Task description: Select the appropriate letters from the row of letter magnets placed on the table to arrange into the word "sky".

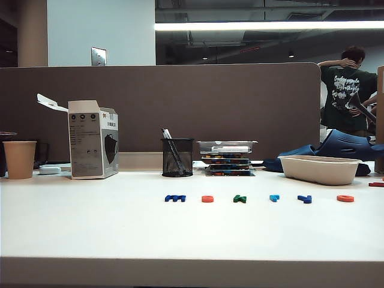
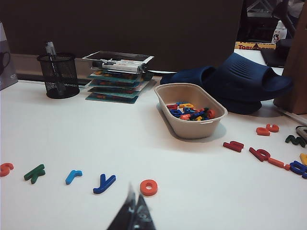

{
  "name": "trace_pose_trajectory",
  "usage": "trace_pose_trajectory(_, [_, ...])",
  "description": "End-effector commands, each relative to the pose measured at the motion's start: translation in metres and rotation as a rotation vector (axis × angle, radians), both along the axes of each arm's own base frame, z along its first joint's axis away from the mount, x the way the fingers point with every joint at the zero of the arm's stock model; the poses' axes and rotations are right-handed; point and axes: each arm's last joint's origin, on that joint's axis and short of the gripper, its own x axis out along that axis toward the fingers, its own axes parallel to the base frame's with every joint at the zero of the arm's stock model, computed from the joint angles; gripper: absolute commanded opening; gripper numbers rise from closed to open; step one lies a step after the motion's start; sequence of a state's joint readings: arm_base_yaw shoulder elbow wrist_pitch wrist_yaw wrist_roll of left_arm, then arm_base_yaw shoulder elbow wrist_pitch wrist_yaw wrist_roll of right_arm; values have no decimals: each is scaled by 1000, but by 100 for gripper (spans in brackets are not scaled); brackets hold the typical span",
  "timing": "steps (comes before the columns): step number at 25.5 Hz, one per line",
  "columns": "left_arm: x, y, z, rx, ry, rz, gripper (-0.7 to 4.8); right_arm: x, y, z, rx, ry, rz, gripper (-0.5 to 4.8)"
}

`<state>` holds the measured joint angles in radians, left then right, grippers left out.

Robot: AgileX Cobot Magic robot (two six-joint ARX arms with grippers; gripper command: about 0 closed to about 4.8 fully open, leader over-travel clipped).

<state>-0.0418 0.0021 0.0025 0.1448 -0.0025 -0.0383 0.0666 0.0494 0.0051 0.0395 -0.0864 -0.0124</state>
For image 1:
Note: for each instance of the person in dark green shirt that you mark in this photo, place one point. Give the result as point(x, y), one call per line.
point(342, 90)

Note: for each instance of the grey funnel shaped bracket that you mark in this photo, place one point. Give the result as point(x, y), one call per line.
point(355, 102)

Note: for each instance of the clear silver plastic package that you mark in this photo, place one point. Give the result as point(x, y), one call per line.
point(226, 147)

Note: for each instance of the white paper sheet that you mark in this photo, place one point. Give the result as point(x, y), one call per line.
point(198, 163)

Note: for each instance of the green letter k magnet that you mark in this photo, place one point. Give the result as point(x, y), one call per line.
point(240, 199)

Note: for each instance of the brown desk divider panel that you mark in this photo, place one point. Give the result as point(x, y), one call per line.
point(150, 105)

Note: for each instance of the small white case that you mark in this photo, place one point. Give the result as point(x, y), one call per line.
point(49, 169)

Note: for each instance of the dark blue letter y magnet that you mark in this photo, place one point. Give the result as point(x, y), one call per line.
point(305, 199)

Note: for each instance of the orange letter o magnet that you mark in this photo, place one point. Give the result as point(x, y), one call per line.
point(345, 198)
point(207, 199)

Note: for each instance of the metal wall plate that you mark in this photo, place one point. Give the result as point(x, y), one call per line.
point(98, 56)

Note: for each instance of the brown paper cup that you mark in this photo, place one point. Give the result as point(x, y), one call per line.
point(19, 160)

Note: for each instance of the long ceiling light strip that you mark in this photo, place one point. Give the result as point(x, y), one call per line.
point(360, 25)

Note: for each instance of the black mesh pen holder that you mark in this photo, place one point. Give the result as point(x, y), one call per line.
point(177, 159)
point(166, 133)

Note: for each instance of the open face mask box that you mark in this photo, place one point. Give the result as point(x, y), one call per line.
point(85, 144)

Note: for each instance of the light blue letter r magnet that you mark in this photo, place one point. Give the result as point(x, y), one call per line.
point(274, 197)

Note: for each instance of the blue slotted rubber clog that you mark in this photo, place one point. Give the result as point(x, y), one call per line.
point(345, 144)

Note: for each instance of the black ceiling spotlight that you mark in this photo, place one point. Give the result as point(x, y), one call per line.
point(291, 55)

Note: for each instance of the white paper pulp tray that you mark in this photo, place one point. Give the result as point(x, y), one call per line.
point(319, 171)

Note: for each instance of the dark transparent glass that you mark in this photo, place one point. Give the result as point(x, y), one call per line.
point(42, 153)

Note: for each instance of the blue letter m magnet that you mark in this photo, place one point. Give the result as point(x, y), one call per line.
point(175, 198)

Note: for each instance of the red letter magnet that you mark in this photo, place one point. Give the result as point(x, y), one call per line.
point(376, 184)

